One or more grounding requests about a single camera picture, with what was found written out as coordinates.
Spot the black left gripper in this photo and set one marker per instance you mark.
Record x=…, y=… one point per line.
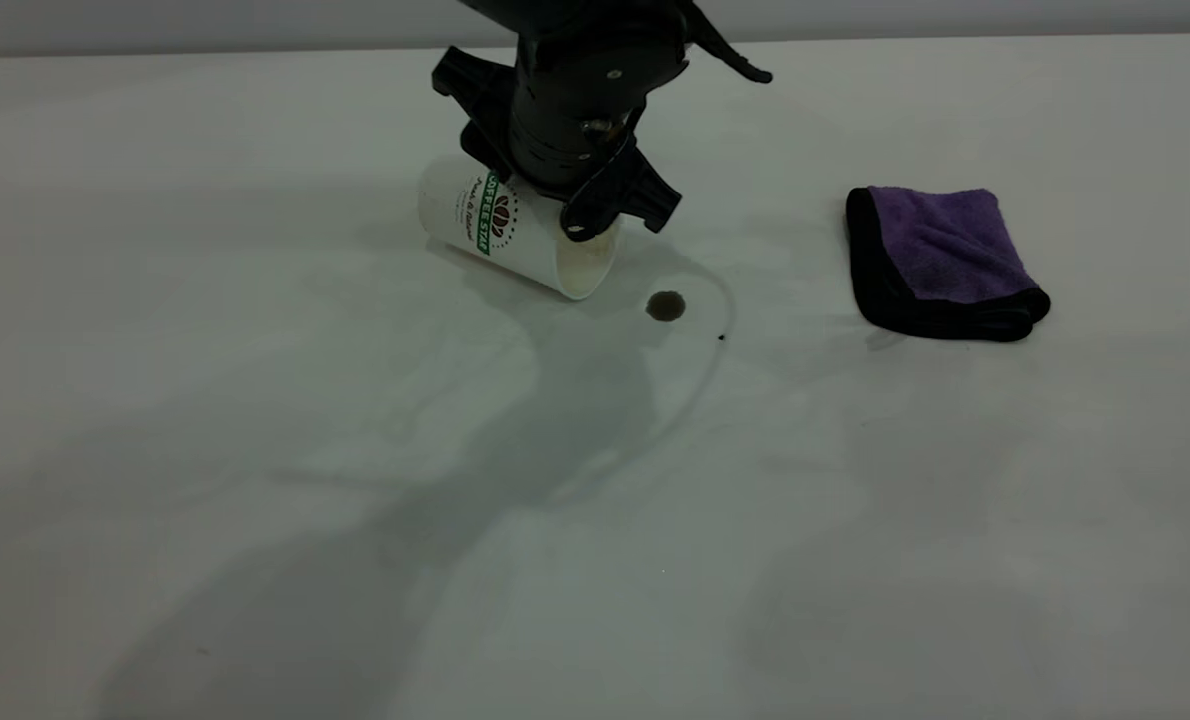
x=575, y=100

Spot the white paper coffee cup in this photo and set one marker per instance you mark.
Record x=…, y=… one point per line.
x=455, y=220

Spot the purple black-edged microfiber cloth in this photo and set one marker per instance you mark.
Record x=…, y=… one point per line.
x=945, y=250

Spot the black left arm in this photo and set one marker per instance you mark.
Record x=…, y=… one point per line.
x=575, y=10

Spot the dark coffee spill spot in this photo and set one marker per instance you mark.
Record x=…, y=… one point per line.
x=666, y=307

